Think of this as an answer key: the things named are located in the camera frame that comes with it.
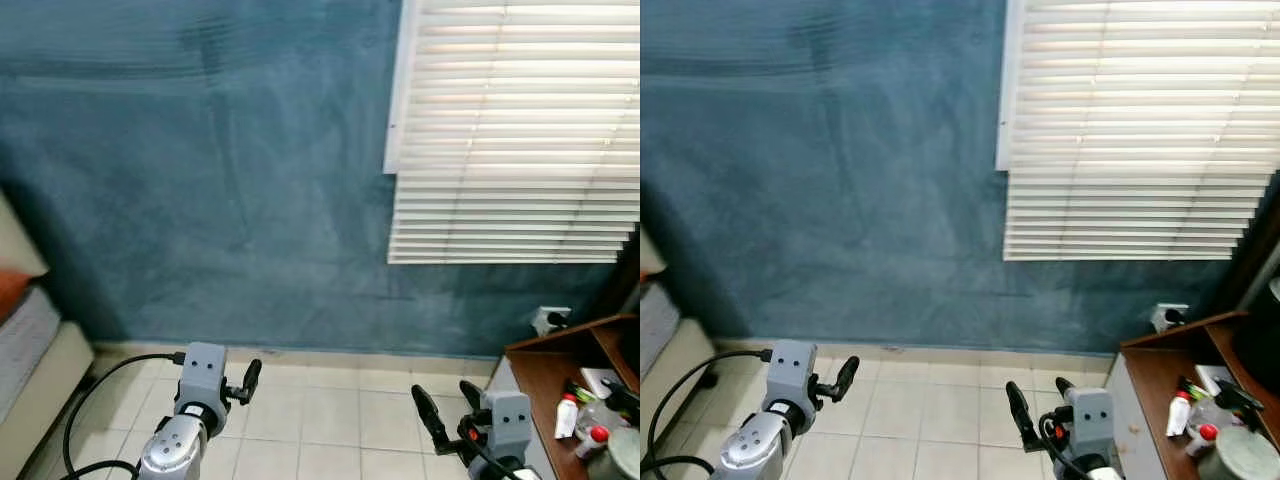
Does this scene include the brown wooden desk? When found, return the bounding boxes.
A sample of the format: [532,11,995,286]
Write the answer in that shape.
[1105,310,1280,480]
[495,313,641,480]

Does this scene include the white bottle with red cap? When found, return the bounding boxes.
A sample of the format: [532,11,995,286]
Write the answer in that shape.
[1167,390,1194,438]
[555,393,583,441]

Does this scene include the clear bottle with red cap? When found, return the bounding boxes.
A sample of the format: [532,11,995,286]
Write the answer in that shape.
[580,402,613,461]
[1190,400,1223,459]

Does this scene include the white paper card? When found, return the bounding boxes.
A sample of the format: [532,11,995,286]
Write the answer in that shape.
[1195,364,1236,396]
[580,367,626,401]

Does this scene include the grey round pot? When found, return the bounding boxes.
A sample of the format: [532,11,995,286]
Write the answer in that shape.
[600,427,641,480]
[1197,425,1280,480]

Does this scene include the black desk item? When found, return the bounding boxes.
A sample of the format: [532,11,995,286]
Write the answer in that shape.
[603,380,641,416]
[1218,380,1266,413]

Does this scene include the orange pillow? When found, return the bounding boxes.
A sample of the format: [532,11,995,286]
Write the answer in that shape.
[0,268,46,321]

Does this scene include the white window blinds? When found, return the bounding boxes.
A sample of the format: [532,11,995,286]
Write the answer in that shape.
[388,0,641,266]
[1003,0,1280,263]

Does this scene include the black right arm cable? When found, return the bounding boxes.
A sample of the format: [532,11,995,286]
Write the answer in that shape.
[455,440,521,480]
[1040,440,1096,480]

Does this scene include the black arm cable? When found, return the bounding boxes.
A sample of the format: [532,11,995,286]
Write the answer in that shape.
[455,440,521,480]
[1040,440,1096,480]
[645,348,776,480]
[60,350,189,480]

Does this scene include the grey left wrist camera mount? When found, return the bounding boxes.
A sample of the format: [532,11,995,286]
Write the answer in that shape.
[765,338,819,409]
[177,342,229,413]

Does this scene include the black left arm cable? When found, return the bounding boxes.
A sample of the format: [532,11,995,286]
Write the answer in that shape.
[645,348,776,480]
[60,350,189,480]

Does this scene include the white wall power outlet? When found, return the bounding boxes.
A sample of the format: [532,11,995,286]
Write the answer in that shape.
[1150,303,1191,334]
[530,305,573,338]

